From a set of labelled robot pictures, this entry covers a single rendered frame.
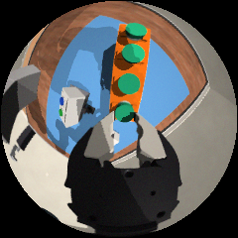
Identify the orange test tube rack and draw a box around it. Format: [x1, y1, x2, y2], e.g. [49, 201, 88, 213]
[109, 24, 151, 113]

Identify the blue flat mat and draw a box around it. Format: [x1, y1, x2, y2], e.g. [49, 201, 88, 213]
[47, 16, 189, 154]

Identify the green round cap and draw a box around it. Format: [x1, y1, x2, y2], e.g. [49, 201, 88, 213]
[125, 23, 147, 39]
[122, 44, 145, 63]
[115, 102, 134, 123]
[118, 73, 141, 94]

